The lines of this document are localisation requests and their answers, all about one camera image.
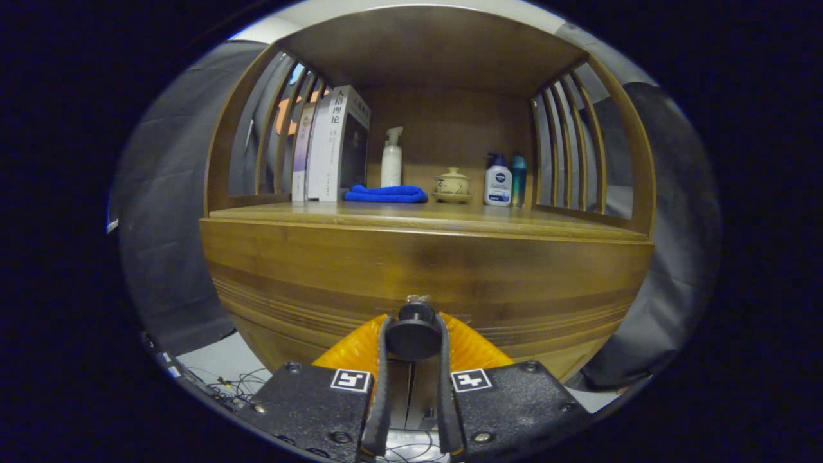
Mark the thin purple book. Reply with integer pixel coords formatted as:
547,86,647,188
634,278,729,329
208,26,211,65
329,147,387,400
291,102,317,202

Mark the thick white book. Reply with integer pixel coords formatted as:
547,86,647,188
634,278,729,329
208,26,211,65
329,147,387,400
306,85,372,203

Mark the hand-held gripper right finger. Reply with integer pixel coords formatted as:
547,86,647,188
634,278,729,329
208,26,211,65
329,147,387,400
435,313,593,460

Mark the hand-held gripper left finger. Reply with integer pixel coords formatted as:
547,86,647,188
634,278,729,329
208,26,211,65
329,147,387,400
239,313,394,463

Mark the white lotion bottle blue cap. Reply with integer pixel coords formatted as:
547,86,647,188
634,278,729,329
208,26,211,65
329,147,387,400
484,153,513,208

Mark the black cable tangle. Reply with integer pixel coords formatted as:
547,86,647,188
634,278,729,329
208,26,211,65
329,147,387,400
186,367,271,412

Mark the beige lidded tea cup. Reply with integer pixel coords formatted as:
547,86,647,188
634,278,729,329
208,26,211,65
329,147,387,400
431,167,473,204

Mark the folded blue cloth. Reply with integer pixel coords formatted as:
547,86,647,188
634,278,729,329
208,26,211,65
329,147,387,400
343,185,429,204

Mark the teal slim bottle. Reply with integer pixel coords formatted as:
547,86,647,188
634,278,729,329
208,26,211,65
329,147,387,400
511,156,528,208

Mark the wooden cabinet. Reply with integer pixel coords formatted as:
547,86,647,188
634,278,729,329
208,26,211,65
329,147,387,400
198,5,658,386

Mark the wooden countertop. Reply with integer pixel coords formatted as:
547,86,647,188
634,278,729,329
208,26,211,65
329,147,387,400
207,199,649,244

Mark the black device box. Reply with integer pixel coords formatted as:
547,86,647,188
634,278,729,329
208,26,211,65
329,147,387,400
145,333,194,386

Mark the wooden drawer with black knob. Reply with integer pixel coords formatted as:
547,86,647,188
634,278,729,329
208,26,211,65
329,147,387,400
199,222,655,385

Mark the white pump bottle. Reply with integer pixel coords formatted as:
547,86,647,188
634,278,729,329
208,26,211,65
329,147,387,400
381,126,404,188

